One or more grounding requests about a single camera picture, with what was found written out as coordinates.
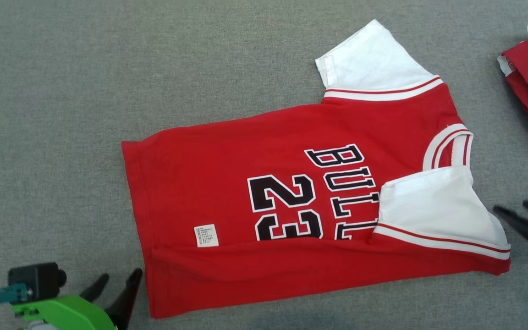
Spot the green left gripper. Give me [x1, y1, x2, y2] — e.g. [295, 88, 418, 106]
[11, 268, 143, 330]

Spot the red and white basketball jersey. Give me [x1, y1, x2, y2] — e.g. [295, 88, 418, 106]
[121, 19, 512, 319]

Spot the teal left camera connector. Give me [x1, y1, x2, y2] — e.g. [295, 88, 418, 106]
[0, 283, 32, 308]

